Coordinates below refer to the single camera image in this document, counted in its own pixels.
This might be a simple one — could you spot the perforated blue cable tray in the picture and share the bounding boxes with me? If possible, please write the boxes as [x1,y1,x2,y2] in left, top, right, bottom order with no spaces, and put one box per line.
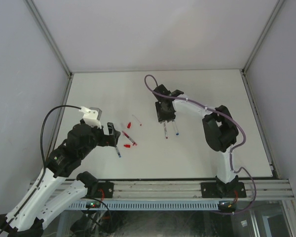
[67,200,220,211]

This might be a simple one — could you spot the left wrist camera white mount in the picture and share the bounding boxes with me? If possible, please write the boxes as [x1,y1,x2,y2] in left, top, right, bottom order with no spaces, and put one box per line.
[79,106,102,128]

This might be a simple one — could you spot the white marker blue end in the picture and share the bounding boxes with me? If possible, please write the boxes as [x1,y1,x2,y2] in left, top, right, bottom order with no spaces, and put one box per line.
[172,120,179,136]

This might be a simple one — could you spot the aluminium rail frame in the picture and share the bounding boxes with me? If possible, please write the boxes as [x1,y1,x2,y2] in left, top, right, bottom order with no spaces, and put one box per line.
[27,179,294,199]

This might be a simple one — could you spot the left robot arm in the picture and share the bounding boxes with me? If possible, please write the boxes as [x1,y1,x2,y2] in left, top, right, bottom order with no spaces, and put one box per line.
[0,122,121,237]

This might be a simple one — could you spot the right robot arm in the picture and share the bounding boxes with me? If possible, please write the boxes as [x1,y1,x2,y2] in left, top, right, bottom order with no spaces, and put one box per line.
[153,84,239,198]

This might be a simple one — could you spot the red white pen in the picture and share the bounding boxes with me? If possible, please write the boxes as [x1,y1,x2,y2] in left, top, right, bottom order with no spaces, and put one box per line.
[122,130,137,146]

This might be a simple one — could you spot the pink white pen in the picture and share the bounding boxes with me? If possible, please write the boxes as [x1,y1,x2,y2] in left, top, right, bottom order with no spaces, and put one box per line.
[162,121,168,139]

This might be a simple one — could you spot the white pen blue print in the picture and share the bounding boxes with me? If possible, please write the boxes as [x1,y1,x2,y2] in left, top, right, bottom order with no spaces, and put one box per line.
[115,146,122,158]

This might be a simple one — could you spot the black cable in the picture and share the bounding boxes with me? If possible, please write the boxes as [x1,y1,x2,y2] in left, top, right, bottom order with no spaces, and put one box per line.
[0,105,82,237]

